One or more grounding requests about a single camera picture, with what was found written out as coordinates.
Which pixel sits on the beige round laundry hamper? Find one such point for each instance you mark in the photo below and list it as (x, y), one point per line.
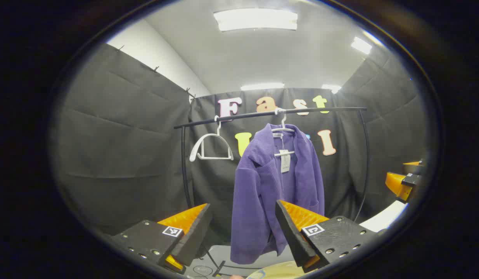
(278, 271)

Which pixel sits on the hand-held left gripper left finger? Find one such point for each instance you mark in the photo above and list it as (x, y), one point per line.
(192, 236)

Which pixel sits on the white hanger with notched arms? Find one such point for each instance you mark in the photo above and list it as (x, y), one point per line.
(193, 152)

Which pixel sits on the white board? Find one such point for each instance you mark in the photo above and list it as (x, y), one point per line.
(383, 219)

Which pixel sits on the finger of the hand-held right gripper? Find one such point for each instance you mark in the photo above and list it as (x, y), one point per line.
(413, 167)
(396, 184)

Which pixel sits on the black backdrop cloth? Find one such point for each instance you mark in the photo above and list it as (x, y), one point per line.
(127, 135)

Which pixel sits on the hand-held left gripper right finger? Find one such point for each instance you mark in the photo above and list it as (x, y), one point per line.
(291, 232)

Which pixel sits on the black clothes rack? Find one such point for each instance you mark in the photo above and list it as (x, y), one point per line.
(243, 116)

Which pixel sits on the large ceiling light panel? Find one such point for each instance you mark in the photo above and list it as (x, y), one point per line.
(255, 19)

